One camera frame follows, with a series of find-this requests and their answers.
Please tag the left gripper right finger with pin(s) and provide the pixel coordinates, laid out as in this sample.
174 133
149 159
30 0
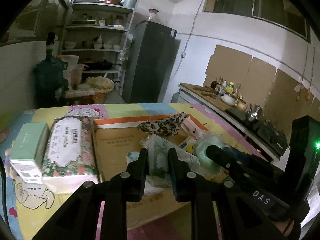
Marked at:
186 184

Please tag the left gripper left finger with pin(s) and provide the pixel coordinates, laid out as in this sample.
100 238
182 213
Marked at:
128 186

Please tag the green patterned wipes pack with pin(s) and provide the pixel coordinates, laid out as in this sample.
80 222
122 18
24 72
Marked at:
158 149

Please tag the mint green soft pouch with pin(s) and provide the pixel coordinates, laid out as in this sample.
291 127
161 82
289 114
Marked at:
208 141

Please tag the leopard print cloth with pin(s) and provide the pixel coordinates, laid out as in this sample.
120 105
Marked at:
166 127

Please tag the yellow white plush doll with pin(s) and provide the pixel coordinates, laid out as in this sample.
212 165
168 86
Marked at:
188 145

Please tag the person's right hand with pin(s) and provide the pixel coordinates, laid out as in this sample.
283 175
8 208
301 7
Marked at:
290 229

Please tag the orange cardboard box tray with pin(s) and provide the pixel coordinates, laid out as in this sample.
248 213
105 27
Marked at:
113 140

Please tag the black gas stove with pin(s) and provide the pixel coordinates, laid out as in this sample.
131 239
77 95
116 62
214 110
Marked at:
275 139

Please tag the floral tissue pack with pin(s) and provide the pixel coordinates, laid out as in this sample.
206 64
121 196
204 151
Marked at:
69 159

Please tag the steel kettle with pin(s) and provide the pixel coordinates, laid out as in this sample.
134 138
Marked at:
255 113

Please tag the kitchen counter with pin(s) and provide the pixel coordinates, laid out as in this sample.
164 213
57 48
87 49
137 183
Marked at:
189 94

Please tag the white bowl on counter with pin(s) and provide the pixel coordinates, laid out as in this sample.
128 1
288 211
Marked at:
228 99

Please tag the condiment bottles group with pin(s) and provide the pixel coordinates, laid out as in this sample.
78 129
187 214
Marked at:
223 87

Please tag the beige woven hat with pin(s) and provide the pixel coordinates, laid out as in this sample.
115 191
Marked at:
100 84

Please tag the colourful cartoon bed sheet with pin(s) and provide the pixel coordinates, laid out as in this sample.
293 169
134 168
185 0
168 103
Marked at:
31 205

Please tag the mint green tissue box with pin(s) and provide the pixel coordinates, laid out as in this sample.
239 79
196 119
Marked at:
28 150

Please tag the dark grey refrigerator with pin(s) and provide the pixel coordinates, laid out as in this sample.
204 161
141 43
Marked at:
151 59

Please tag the metal storage shelf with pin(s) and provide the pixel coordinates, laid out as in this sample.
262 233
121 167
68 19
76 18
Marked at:
98 33

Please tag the glass jar on fridge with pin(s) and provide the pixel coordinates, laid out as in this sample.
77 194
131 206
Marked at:
153 15

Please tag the teal pot on shelf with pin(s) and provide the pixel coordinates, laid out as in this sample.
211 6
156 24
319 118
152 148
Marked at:
130 3

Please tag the cardboard wall panels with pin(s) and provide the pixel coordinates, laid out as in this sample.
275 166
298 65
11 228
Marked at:
263 84

